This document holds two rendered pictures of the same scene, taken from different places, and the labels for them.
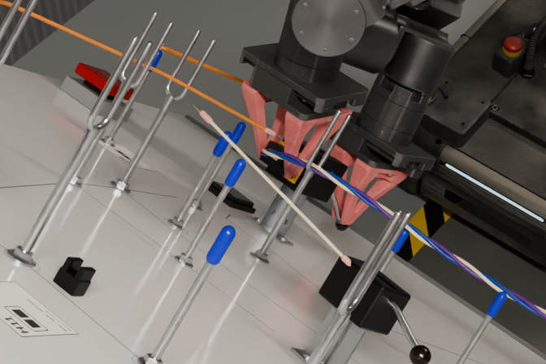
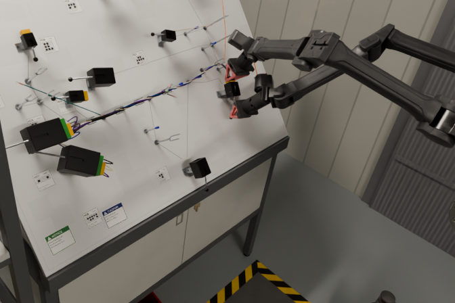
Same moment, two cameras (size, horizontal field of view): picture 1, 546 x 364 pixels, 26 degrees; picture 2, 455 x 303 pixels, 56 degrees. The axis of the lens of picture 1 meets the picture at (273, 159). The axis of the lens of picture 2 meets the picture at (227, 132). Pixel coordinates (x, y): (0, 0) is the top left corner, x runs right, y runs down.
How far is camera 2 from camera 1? 1.64 m
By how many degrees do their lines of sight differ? 62
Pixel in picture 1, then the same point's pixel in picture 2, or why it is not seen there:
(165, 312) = (162, 8)
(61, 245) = (175, 0)
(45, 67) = (386, 224)
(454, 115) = not seen: outside the picture
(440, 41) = (262, 95)
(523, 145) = not seen: outside the picture
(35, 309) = not seen: outside the picture
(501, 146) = not seen: outside the picture
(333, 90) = (233, 63)
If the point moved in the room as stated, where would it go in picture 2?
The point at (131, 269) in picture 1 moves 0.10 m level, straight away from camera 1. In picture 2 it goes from (174, 13) to (200, 15)
